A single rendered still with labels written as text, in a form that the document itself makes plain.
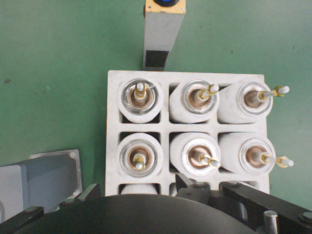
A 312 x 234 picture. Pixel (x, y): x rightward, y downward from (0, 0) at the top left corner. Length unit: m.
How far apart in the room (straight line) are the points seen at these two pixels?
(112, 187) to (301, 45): 0.81
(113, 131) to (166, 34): 0.24
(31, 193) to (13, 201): 0.04
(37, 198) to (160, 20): 0.41
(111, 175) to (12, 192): 0.18
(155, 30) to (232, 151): 0.29
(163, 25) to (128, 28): 0.32
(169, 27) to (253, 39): 0.46
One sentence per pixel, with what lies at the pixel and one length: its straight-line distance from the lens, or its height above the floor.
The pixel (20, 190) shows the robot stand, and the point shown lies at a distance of 0.38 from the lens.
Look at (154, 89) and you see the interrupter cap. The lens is 0.38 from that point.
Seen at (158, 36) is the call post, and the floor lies 0.23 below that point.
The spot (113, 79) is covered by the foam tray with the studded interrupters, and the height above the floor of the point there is 0.18.
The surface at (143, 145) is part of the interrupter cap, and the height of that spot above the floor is 0.25.
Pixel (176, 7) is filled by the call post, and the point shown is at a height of 0.31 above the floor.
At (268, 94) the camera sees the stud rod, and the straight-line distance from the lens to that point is 0.40.
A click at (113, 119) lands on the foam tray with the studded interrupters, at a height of 0.18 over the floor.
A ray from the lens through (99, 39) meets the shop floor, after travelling 0.71.
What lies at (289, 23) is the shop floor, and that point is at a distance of 0.92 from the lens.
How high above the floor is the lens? 0.62
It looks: 83 degrees down
